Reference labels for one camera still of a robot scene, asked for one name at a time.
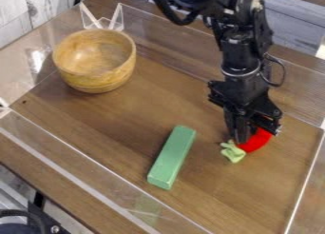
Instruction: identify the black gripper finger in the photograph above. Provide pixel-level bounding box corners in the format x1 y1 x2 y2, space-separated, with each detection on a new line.
223 107 257 144
253 115 281 136

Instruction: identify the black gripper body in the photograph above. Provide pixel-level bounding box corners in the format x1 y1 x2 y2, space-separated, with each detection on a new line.
207 66 283 129

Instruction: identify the red plush strawberry toy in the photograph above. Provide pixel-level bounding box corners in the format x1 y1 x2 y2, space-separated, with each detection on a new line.
219 127 274 165

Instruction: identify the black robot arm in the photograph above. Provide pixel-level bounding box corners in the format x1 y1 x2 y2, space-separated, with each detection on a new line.
153 0 282 144

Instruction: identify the green rectangular block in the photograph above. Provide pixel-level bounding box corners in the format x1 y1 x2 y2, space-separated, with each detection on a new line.
148 126 197 190

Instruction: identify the wooden bowl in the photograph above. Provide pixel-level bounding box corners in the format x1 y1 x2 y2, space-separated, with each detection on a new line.
52 29 137 93

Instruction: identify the black table clamp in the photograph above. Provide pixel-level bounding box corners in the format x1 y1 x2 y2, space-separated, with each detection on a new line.
26 192 70 234

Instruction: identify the black cable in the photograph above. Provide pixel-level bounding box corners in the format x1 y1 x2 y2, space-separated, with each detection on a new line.
257 52 286 88

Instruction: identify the clear acrylic tray wall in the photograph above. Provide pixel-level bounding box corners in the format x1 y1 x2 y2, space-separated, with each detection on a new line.
0 2 325 234

